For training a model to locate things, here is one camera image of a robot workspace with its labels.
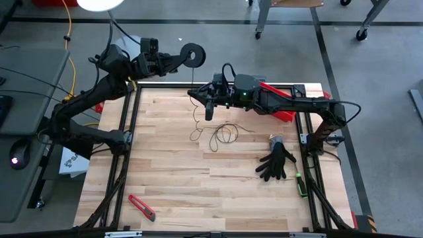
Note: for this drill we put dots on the red floor object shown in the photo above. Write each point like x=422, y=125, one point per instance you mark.
x=54, y=2

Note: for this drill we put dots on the red plastic bin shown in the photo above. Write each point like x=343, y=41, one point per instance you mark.
x=284, y=116

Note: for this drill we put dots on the black computer mouse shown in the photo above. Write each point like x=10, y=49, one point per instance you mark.
x=19, y=155

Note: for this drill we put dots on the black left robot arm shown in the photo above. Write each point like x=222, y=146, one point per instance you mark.
x=82, y=99

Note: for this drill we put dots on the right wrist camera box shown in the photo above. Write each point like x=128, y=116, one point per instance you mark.
x=220, y=81

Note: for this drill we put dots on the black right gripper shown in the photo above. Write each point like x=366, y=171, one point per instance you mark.
x=223, y=97

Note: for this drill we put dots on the grey floor bar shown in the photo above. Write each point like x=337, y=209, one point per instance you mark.
x=417, y=105

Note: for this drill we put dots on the white round floor lamp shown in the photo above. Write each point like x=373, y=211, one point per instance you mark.
x=99, y=4

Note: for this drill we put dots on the grey desk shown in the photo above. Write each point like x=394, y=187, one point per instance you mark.
x=33, y=59

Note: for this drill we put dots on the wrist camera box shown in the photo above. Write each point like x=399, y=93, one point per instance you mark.
x=149, y=45
x=220, y=81

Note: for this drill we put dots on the white printed box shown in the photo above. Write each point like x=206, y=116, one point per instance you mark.
x=74, y=163

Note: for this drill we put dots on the black table-level camera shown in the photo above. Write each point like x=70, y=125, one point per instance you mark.
x=215, y=234

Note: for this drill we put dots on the black work glove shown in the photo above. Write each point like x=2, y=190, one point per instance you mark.
x=276, y=162

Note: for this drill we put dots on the red utility knife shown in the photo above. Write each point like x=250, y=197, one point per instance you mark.
x=142, y=207

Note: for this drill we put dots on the silver frame bracket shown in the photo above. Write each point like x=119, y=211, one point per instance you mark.
x=124, y=234
x=307, y=235

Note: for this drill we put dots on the red clamp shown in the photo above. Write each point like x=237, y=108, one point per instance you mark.
x=99, y=107
x=354, y=219
x=326, y=95

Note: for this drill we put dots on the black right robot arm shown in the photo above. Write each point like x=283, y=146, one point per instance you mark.
x=297, y=102

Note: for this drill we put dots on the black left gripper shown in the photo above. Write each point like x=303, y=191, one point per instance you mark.
x=148, y=64

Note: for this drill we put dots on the grey cart with wooden shelf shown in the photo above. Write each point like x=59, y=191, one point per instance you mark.
x=263, y=20

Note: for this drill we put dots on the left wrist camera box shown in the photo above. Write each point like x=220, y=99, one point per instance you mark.
x=149, y=45

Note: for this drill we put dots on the black aluminium table frame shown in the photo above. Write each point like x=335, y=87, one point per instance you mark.
x=135, y=112

